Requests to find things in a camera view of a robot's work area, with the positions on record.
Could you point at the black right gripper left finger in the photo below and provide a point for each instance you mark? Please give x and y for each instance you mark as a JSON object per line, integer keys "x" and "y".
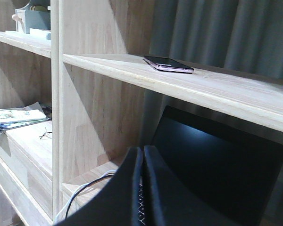
{"x": 117, "y": 203}

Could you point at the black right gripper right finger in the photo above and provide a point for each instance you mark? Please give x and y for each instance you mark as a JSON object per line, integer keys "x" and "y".
{"x": 168, "y": 202}

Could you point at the black smartphone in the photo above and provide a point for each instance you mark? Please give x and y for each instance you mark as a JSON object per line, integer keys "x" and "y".
{"x": 167, "y": 64}

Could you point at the grey laptop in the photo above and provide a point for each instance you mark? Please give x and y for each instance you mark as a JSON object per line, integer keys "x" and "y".
{"x": 231, "y": 170}

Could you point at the black eyeglasses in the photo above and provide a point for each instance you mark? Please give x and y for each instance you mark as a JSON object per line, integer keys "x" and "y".
{"x": 46, "y": 135}

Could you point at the wooden shelf unit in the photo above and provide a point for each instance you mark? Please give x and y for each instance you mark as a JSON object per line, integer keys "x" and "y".
{"x": 93, "y": 75}

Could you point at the stack of magazines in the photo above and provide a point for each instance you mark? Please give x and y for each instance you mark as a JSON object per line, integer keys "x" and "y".
{"x": 12, "y": 118}

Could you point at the grey-green curtain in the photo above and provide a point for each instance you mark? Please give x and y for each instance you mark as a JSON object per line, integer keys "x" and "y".
{"x": 242, "y": 35}

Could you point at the small blue-grey drawer box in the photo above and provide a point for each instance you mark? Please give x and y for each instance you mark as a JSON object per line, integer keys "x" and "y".
{"x": 34, "y": 15}

